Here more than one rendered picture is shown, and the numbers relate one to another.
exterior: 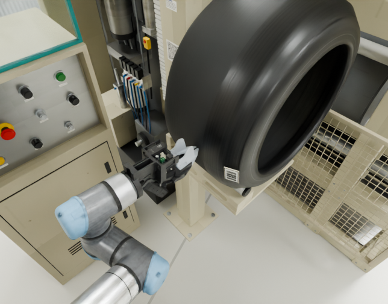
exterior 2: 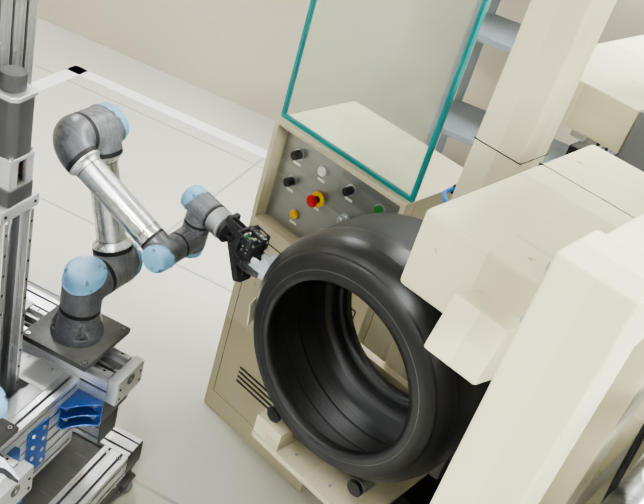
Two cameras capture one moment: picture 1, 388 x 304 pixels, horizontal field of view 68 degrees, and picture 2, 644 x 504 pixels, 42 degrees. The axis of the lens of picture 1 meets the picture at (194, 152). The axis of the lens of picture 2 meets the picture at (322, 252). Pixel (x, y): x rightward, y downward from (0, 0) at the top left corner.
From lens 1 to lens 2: 183 cm
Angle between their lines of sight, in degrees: 57
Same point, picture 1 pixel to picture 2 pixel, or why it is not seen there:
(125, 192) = (214, 217)
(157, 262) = (163, 250)
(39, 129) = not seen: hidden behind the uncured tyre
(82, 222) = (189, 196)
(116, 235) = (188, 234)
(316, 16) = (365, 252)
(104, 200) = (206, 205)
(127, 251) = (174, 237)
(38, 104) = (349, 210)
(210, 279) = not seen: outside the picture
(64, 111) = not seen: hidden behind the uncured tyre
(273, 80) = (303, 250)
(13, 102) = (338, 189)
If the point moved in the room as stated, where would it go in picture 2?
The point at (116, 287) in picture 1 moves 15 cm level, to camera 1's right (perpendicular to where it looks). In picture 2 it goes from (145, 221) to (139, 254)
